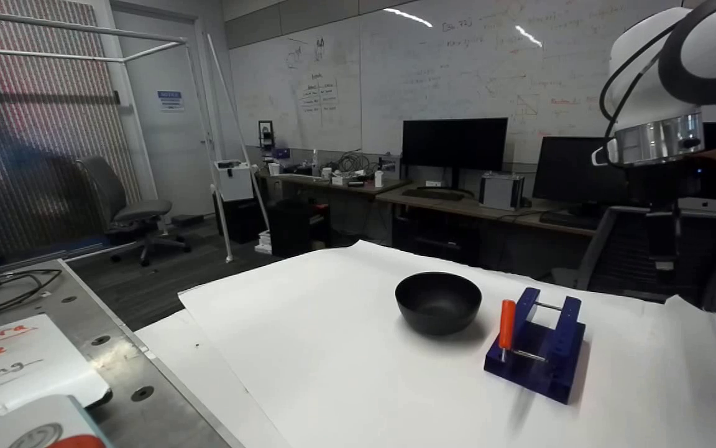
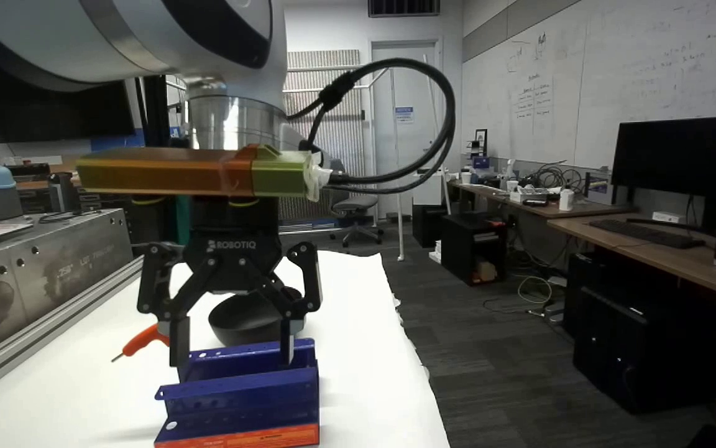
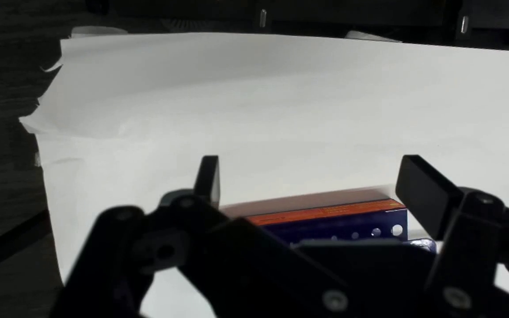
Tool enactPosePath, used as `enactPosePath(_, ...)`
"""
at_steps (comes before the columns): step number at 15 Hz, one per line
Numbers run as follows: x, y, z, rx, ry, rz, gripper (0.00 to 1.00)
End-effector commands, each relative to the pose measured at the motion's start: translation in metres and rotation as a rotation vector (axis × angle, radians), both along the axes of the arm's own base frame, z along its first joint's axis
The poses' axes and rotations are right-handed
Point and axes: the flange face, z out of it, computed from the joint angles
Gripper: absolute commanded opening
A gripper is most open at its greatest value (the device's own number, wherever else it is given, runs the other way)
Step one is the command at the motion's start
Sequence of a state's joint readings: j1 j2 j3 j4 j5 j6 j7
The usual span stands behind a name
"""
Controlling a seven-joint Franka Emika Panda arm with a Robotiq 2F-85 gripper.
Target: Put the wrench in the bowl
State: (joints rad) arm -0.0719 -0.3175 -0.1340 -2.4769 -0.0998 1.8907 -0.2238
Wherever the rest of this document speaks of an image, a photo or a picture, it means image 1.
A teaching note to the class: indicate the black mesh office chair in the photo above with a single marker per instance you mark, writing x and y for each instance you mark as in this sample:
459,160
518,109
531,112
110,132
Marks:
647,252

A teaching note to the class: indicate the grey office chair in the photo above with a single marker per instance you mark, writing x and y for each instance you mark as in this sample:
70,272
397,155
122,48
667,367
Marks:
125,213

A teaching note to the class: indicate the black bowl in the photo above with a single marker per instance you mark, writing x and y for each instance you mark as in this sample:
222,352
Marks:
439,303

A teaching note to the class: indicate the black wall device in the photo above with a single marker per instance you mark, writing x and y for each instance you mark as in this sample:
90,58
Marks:
268,134

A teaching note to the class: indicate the black keyboard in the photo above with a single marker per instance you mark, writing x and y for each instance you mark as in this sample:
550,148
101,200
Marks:
439,191

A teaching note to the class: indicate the black computer monitor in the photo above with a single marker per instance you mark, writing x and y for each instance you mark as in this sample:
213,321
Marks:
570,170
454,142

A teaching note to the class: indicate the wall whiteboard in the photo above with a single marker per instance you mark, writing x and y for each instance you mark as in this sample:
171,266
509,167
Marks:
459,74

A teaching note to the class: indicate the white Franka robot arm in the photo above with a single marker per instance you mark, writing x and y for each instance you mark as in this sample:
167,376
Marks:
647,58

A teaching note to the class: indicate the white door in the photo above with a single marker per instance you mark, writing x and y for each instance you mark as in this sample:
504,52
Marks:
173,149

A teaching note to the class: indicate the blue wrench holder stand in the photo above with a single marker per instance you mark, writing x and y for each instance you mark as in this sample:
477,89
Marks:
550,357

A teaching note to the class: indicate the paper with red writing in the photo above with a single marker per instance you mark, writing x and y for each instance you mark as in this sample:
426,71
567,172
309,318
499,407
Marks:
19,363

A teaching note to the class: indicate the long wooden desk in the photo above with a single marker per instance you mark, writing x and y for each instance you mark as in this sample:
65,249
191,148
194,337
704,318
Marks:
459,206

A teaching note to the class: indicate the blue door sign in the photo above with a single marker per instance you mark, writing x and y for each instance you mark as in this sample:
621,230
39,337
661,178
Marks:
171,101

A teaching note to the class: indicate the white box on stand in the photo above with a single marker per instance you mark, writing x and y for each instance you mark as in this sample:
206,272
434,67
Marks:
234,179

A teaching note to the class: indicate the white booklet with round print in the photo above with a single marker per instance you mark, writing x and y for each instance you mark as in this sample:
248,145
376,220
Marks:
37,425

